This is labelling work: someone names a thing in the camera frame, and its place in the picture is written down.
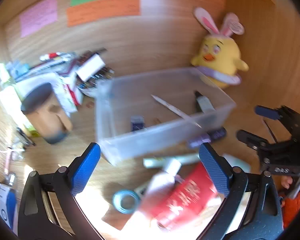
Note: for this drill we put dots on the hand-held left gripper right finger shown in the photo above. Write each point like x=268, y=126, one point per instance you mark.
x=215, y=171

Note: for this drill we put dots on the white thin pen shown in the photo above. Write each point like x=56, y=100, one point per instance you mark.
x=170, y=106

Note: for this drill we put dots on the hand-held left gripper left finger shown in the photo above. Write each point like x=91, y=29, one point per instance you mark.
x=86, y=170

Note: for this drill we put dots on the yellow chick plush toy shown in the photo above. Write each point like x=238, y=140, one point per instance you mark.
x=222, y=55

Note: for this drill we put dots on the brown jar with black lid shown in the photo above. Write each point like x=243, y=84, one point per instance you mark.
x=47, y=120

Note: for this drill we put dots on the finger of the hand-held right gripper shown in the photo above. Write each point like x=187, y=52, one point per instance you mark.
x=267, y=112
x=250, y=138

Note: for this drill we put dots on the small white box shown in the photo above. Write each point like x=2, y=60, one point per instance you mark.
x=90, y=67

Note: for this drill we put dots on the pink paper note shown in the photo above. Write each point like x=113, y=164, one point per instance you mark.
x=38, y=16

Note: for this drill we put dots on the clear plastic storage box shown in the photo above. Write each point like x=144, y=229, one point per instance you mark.
x=120, y=105

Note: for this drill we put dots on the blue tape roll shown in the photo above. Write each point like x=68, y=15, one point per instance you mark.
x=116, y=201

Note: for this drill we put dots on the red and white pen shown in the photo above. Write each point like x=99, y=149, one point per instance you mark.
x=53, y=55

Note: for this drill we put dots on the black clip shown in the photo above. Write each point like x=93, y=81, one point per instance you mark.
x=25, y=136

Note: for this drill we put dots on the person's right hand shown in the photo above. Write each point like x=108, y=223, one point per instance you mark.
x=286, y=181

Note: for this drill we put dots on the purple bottle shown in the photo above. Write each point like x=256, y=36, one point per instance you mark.
x=205, y=137

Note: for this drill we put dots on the small purple item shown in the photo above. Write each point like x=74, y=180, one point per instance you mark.
x=136, y=123

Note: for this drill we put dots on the yellow-green bottle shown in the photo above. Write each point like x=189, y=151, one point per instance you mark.
x=3, y=73

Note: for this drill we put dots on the black and grey marker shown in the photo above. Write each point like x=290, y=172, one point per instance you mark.
x=203, y=102

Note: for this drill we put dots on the stack of books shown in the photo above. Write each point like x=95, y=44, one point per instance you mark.
x=65, y=90

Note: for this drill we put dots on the white bottle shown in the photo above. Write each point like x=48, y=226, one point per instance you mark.
x=162, y=182

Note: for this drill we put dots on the orange paper note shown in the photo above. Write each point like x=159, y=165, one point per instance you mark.
x=102, y=11

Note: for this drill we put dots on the blue and white card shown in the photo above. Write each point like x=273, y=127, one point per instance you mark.
x=7, y=205

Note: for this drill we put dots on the bowl of beads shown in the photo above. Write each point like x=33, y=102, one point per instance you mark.
x=100, y=76

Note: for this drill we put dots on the white tube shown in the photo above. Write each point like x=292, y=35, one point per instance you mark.
x=155, y=162

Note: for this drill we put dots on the red packet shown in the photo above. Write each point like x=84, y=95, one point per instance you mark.
x=187, y=197

